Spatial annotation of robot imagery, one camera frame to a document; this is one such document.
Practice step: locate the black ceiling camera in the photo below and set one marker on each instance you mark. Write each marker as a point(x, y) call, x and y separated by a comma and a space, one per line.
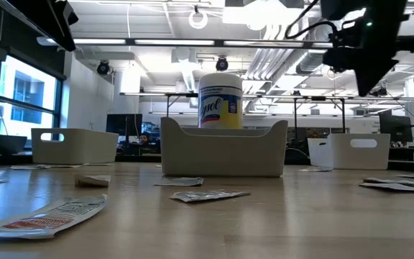
point(222, 64)
point(377, 93)
point(103, 67)

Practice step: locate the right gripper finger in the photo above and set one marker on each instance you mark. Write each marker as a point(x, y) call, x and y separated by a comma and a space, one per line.
point(370, 79)

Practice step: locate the overhead light strip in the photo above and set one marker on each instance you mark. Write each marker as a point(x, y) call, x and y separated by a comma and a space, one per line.
point(174, 42)
point(322, 45)
point(264, 43)
point(99, 41)

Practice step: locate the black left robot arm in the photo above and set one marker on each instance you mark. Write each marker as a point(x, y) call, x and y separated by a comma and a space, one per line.
point(49, 18)

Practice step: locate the black background table frame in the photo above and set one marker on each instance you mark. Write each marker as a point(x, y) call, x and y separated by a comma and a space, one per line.
point(182, 95)
point(318, 98)

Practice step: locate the person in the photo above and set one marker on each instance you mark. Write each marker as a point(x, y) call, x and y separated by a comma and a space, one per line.
point(144, 138)

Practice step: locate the black overhead frame bar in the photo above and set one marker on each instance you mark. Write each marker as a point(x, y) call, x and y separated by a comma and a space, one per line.
point(130, 42)

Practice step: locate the black computer monitor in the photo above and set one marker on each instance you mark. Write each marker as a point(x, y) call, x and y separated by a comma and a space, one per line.
point(395, 127)
point(124, 124)

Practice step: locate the Lysol wipes canister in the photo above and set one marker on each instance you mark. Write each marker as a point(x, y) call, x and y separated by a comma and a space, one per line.
point(220, 104)

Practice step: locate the grey plastic bin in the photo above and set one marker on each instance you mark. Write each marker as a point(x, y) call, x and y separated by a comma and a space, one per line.
point(225, 154)
point(354, 158)
point(85, 147)

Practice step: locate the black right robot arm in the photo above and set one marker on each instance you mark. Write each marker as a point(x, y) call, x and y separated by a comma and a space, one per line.
point(365, 9)

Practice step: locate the dark bowl-shaped object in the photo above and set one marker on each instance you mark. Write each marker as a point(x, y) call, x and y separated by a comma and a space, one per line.
point(11, 144)

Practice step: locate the white packet with red print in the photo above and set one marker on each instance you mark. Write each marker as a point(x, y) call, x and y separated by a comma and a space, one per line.
point(41, 221)
point(207, 196)

